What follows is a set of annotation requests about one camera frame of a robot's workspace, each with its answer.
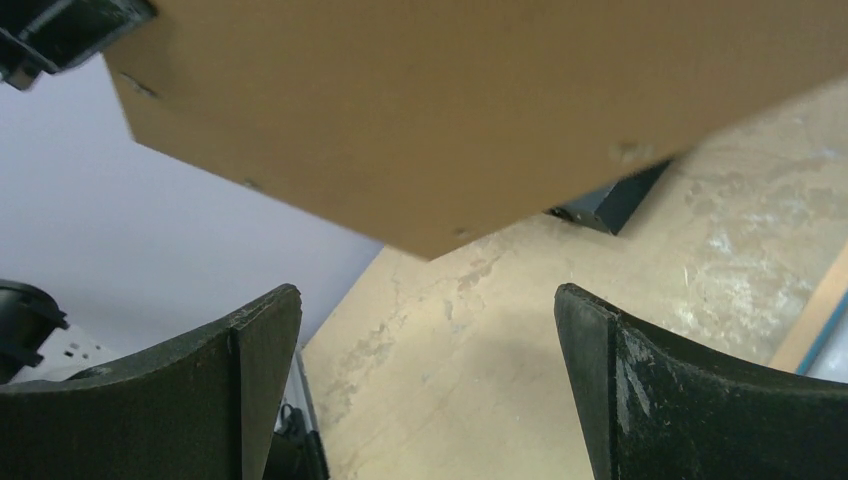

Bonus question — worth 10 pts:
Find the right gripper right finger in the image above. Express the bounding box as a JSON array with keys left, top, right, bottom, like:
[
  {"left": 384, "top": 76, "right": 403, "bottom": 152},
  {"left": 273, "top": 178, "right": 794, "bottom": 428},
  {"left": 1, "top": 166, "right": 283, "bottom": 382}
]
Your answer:
[{"left": 554, "top": 283, "right": 847, "bottom": 479}]

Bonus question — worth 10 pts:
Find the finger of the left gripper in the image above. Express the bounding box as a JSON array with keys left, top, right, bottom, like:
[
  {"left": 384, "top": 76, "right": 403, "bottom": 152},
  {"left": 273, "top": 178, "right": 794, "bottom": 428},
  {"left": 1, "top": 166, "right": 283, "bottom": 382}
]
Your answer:
[{"left": 1, "top": 0, "right": 157, "bottom": 91}]

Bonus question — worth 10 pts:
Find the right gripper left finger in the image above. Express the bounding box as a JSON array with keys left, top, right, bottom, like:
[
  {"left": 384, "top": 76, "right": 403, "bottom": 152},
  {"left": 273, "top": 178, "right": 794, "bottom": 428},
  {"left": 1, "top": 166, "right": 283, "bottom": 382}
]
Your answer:
[{"left": 1, "top": 284, "right": 302, "bottom": 479}]

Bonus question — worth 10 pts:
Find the brown cardboard backing board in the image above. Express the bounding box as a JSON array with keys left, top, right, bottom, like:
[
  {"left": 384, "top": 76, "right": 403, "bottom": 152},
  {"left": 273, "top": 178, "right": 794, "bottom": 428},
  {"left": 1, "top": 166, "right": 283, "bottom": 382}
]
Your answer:
[{"left": 104, "top": 1, "right": 847, "bottom": 259}]

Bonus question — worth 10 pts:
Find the hot air balloon photo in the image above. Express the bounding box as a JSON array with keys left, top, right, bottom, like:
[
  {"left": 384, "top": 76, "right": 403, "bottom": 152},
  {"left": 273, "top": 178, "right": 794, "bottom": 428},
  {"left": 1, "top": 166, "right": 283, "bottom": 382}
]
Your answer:
[{"left": 806, "top": 324, "right": 847, "bottom": 384}]

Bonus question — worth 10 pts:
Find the blue wooden picture frame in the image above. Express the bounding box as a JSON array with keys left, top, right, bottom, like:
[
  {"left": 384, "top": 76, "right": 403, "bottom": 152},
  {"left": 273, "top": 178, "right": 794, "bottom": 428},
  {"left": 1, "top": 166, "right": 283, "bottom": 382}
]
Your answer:
[{"left": 768, "top": 245, "right": 847, "bottom": 375}]

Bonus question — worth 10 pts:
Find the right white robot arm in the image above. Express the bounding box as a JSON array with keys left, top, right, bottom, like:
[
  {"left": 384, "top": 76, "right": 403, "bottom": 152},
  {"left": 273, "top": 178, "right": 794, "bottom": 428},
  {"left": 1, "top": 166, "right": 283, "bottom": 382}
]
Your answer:
[{"left": 1, "top": 281, "right": 847, "bottom": 479}]

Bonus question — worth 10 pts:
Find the dark flat box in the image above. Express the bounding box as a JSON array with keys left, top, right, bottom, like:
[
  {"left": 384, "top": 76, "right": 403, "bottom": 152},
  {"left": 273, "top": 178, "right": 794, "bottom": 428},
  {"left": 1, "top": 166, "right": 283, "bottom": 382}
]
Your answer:
[{"left": 545, "top": 158, "right": 673, "bottom": 236}]

